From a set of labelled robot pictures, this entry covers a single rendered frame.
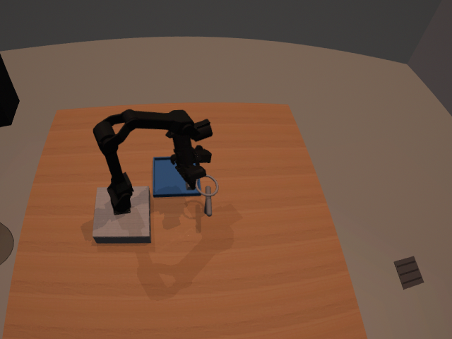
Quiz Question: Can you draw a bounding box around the blue tray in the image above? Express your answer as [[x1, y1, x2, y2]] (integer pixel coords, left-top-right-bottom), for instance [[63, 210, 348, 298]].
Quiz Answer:
[[153, 156, 201, 198]]

